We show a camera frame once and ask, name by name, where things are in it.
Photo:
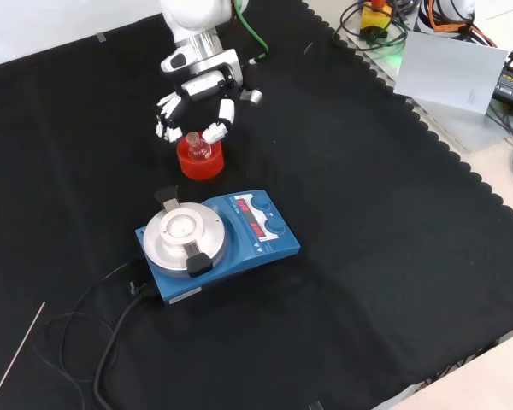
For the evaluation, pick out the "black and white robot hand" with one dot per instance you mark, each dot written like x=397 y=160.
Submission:
x=203 y=85

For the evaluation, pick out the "clear round-bottom glass flask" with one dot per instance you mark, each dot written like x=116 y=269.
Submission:
x=198 y=151

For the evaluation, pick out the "small clear tape piece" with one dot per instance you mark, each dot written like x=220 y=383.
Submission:
x=101 y=37
x=316 y=405

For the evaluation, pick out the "blue-base heater with display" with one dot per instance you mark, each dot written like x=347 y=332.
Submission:
x=239 y=260

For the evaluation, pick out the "yellow stop button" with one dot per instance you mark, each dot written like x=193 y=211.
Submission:
x=374 y=19

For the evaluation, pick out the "black bench cloth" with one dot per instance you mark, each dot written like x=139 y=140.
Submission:
x=367 y=256

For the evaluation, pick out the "pale board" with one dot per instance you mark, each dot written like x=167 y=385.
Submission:
x=444 y=72

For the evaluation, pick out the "black power adapter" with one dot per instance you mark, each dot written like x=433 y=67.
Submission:
x=511 y=89

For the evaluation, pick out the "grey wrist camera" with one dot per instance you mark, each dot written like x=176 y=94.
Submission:
x=252 y=96

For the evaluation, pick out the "metal base plate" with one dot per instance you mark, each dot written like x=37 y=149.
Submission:
x=466 y=132

